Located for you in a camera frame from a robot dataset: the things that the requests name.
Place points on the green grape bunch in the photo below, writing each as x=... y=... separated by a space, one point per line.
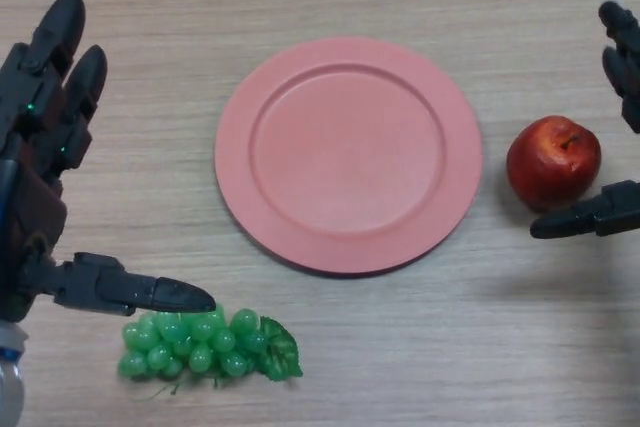
x=200 y=347

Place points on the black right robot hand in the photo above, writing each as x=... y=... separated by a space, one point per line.
x=615 y=212

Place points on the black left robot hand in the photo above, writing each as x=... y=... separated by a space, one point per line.
x=35 y=212

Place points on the pink round plate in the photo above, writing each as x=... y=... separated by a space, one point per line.
x=350 y=157

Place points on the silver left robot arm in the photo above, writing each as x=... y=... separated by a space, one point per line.
x=9 y=377

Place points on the red apple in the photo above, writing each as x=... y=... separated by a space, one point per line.
x=547 y=167

